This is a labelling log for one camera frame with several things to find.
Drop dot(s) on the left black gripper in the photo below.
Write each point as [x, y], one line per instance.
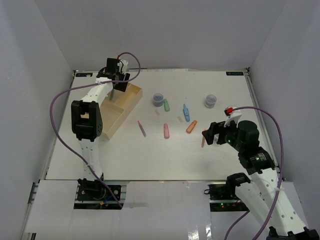
[121, 86]

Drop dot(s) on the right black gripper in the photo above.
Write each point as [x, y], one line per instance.
[215, 128]

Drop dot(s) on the orange highlighter pen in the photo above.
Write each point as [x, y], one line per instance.
[203, 140]

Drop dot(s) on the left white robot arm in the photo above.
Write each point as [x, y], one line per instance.
[86, 117]

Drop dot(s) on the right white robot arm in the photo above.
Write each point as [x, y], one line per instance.
[258, 187]

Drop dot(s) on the left black corner label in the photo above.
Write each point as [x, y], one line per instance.
[83, 74]

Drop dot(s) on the black corner label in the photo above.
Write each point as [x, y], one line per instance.
[83, 74]
[234, 73]

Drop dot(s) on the right paperclip jar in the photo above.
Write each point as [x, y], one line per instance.
[210, 101]

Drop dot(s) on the paperclip jar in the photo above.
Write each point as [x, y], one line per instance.
[210, 101]
[158, 99]

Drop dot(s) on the beige compartment box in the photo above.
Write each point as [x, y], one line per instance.
[116, 107]

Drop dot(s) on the left paperclip jar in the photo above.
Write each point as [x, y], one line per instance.
[158, 99]

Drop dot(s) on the pink highlighter pen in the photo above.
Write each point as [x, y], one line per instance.
[141, 128]

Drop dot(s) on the right black corner label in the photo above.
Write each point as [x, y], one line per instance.
[234, 73]

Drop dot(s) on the green correction tape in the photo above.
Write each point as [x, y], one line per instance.
[166, 105]

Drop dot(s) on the pink correction tape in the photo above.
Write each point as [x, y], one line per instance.
[166, 131]

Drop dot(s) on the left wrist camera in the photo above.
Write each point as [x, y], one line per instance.
[122, 66]

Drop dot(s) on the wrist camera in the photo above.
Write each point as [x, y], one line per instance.
[233, 115]
[122, 66]

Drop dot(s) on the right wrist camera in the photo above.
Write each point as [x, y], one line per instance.
[233, 115]

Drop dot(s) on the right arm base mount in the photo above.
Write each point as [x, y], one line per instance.
[220, 199]

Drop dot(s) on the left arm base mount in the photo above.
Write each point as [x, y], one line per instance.
[93, 195]

